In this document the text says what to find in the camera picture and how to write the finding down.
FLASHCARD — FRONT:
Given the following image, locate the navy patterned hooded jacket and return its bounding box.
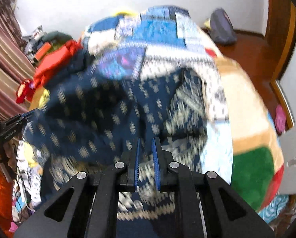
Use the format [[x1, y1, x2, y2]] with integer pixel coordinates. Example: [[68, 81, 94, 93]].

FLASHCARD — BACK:
[[23, 67, 210, 238]]

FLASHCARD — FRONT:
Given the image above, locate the person left hand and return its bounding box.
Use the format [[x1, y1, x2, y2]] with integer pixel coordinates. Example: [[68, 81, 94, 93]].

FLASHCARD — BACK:
[[0, 140, 16, 182]]

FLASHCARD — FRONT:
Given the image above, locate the red plush toy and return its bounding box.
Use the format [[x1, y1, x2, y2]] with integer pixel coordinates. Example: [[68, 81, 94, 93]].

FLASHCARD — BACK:
[[16, 79, 36, 104]]

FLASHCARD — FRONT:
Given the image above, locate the yellow garment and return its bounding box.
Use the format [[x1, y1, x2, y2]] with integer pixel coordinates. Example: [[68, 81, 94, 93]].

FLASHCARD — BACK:
[[29, 86, 49, 111]]

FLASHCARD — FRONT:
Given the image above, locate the striped brown curtain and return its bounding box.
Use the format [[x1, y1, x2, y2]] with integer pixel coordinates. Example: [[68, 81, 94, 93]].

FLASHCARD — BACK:
[[0, 0, 35, 119]]

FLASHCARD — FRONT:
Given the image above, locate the red folded garment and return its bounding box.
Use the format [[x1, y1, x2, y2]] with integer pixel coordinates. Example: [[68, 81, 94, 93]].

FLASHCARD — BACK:
[[33, 40, 82, 89]]

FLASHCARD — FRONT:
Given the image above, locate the orange box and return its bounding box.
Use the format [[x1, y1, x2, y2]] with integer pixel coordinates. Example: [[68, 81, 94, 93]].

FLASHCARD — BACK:
[[34, 42, 52, 61]]

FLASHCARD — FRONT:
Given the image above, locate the cluttered pile on table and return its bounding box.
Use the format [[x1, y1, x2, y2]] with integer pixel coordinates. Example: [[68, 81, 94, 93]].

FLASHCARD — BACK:
[[21, 25, 46, 64]]

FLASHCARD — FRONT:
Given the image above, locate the dark navy folded garment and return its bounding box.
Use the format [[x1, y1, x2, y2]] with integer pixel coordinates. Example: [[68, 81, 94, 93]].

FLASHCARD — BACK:
[[67, 49, 95, 75]]

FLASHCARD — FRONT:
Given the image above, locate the blue patchwork bed quilt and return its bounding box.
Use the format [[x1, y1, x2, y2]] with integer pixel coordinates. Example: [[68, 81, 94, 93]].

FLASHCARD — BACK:
[[81, 7, 233, 183]]

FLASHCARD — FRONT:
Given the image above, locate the dark green bag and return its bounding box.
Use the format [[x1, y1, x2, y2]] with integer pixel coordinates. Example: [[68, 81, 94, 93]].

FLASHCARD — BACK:
[[40, 31, 73, 45]]

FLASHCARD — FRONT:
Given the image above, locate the beige colourful blanket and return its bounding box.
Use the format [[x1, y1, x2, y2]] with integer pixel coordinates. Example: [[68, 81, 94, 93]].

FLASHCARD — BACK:
[[215, 57, 289, 224]]

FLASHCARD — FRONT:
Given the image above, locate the white cabinet with stickers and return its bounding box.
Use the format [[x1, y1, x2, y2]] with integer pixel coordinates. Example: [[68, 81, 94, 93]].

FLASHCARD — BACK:
[[279, 124, 296, 195]]

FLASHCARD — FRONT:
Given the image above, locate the pink slipper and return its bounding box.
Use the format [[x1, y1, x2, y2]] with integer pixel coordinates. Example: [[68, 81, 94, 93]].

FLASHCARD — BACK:
[[274, 104, 286, 134]]

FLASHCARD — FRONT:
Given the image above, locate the grey purple backpack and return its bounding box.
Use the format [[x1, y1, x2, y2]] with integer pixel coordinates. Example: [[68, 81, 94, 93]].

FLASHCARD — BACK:
[[209, 8, 237, 45]]

